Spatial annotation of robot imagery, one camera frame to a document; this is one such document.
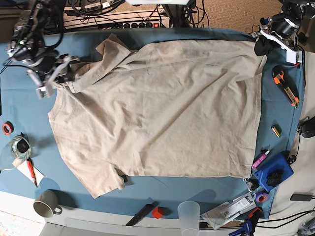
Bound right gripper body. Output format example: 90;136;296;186
26;49;79;83

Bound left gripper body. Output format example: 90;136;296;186
258;14;301;51

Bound beige T-shirt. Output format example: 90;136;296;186
48;34;267;198

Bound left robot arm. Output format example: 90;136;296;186
252;0;315;64

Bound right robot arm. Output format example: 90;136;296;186
3;0;79;86

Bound orange black utility knife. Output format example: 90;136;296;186
272;65;300;109

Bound red tape roll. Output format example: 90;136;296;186
1;121;14;135

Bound green yellow battery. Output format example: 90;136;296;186
271;125;281;138

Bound clear tape roll with holder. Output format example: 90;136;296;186
0;134;32;172

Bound black computer mouse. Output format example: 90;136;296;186
298;119;315;138

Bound red pen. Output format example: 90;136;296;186
27;158;38;188

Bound blue table cloth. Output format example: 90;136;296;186
0;28;305;219

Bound power strip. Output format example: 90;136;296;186
118;19;170;29

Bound white paper note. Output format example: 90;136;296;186
17;159;44;187

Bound purple glue tube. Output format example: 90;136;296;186
252;150;270;170

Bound blue case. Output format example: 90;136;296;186
254;153;294;192

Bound grey ceramic mug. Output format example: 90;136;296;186
33;190;63;218

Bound keyring with carabiner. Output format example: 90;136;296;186
243;178;259;192

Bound purple tape roll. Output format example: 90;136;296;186
255;191;269;203

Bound black phone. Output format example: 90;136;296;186
290;194;314;202

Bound red cube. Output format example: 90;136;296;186
152;207;163;219

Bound packaged item card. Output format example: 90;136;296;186
201;193;256;230

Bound blue black clamp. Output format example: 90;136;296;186
228;207;262;236

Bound translucent plastic cup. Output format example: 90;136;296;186
178;201;200;236

